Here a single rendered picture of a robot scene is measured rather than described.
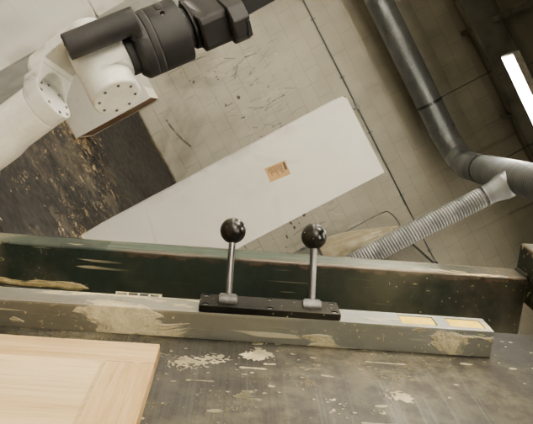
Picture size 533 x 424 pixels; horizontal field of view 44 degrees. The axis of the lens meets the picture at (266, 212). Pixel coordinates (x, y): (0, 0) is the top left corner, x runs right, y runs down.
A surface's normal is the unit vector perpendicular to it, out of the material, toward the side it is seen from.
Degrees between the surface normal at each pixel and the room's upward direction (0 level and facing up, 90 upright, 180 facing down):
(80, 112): 90
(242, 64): 90
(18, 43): 90
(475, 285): 90
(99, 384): 57
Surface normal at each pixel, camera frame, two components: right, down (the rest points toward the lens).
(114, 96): 0.47, 0.80
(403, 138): -0.01, 0.14
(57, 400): 0.08, -0.97
